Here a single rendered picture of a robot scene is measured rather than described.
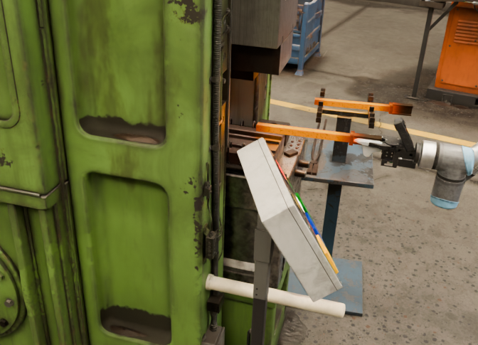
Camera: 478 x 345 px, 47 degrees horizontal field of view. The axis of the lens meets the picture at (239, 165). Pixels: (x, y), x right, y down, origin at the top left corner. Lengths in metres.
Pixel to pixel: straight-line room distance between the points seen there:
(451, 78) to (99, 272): 4.15
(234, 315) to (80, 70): 1.13
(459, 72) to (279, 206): 4.36
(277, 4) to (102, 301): 1.17
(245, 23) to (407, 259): 1.89
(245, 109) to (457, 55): 3.47
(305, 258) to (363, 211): 2.23
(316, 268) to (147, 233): 0.70
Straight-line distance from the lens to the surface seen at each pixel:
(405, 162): 1.90
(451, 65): 5.43
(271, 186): 1.26
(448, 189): 1.92
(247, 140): 1.93
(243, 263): 2.08
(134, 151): 1.61
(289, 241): 1.23
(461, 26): 5.34
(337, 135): 1.88
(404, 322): 2.77
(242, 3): 1.64
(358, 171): 2.40
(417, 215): 3.55
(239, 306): 2.19
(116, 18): 1.56
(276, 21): 1.62
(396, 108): 2.40
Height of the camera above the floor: 1.82
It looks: 28 degrees down
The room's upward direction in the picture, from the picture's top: 2 degrees clockwise
